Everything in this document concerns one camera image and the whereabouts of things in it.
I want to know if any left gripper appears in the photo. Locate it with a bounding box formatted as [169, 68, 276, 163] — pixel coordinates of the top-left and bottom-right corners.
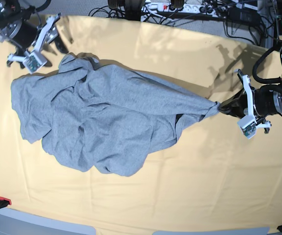
[218, 69, 272, 134]

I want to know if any black power adapter brick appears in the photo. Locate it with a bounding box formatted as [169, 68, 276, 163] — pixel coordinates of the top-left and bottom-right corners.
[227, 8, 261, 26]

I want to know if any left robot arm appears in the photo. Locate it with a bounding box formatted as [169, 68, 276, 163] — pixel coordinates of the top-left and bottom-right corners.
[219, 40, 282, 139]

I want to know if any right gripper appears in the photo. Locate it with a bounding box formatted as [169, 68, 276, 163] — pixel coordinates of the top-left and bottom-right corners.
[6, 14, 69, 68]

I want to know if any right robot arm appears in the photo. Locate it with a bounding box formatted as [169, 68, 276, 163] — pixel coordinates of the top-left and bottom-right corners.
[0, 0, 69, 74]

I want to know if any black caster wheel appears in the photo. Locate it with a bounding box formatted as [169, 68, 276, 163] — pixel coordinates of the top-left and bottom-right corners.
[108, 0, 145, 22]

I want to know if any yellow tablecloth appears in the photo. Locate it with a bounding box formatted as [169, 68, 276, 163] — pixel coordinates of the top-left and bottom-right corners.
[0, 17, 282, 235]

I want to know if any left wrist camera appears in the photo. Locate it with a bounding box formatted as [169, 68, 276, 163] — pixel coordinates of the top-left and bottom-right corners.
[237, 115, 257, 139]

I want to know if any white power strip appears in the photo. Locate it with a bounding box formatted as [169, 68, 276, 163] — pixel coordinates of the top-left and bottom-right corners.
[142, 1, 225, 19]

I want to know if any grey t-shirt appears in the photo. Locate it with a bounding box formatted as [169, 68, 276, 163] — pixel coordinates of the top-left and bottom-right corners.
[11, 54, 219, 177]

